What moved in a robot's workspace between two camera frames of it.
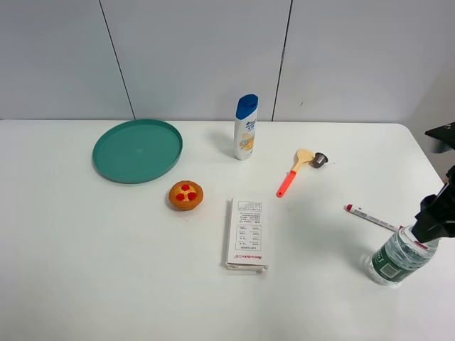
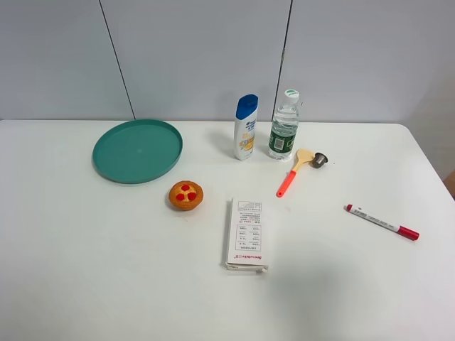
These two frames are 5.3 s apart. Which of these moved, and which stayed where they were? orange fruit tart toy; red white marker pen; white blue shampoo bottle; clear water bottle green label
Moved: clear water bottle green label
Stayed: red white marker pen; white blue shampoo bottle; orange fruit tart toy
